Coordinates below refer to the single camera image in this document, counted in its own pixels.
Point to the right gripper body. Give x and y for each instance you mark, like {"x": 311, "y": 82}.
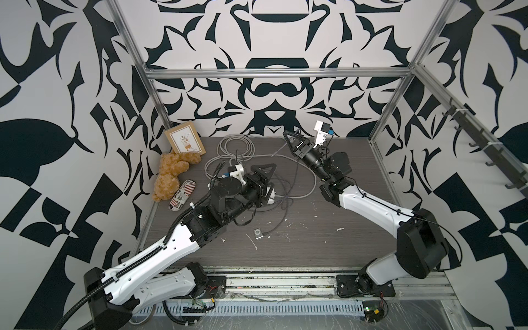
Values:
{"x": 311, "y": 155}

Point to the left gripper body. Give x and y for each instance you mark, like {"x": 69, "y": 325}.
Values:
{"x": 252, "y": 192}

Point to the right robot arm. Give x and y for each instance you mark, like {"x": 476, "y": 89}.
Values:
{"x": 421, "y": 243}

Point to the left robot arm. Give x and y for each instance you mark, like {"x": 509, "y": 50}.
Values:
{"x": 115, "y": 295}

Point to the white power strip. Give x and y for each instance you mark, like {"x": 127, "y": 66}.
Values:
{"x": 270, "y": 195}

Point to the tan teddy bear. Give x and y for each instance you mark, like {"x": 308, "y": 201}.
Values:
{"x": 171, "y": 166}

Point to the framed plant picture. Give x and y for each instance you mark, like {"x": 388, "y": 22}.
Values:
{"x": 184, "y": 138}

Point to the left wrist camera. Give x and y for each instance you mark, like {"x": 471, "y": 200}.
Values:
{"x": 237, "y": 172}

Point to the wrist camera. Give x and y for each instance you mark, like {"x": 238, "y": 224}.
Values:
{"x": 237, "y": 172}
{"x": 322, "y": 131}

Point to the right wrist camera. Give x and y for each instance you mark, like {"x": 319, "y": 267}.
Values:
{"x": 322, "y": 131}

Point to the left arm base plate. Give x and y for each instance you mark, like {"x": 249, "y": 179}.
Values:
{"x": 215, "y": 287}

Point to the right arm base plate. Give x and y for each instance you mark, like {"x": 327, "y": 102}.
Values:
{"x": 350, "y": 286}

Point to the black wall hook rack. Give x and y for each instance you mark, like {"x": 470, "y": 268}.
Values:
{"x": 483, "y": 140}

